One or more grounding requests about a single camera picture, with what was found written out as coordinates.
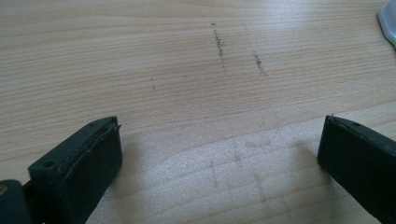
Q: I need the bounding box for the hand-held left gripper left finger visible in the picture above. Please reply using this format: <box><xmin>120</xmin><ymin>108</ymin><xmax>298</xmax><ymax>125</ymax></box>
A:
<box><xmin>27</xmin><ymin>116</ymin><xmax>123</xmax><ymax>224</ymax></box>

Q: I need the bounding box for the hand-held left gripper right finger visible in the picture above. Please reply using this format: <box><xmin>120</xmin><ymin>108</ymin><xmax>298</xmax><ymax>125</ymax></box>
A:
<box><xmin>317</xmin><ymin>115</ymin><xmax>396</xmax><ymax>224</ymax></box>

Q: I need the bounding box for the white plastic container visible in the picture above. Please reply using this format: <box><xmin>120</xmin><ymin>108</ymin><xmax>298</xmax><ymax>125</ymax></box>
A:
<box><xmin>376</xmin><ymin>0</ymin><xmax>396</xmax><ymax>49</ymax></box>

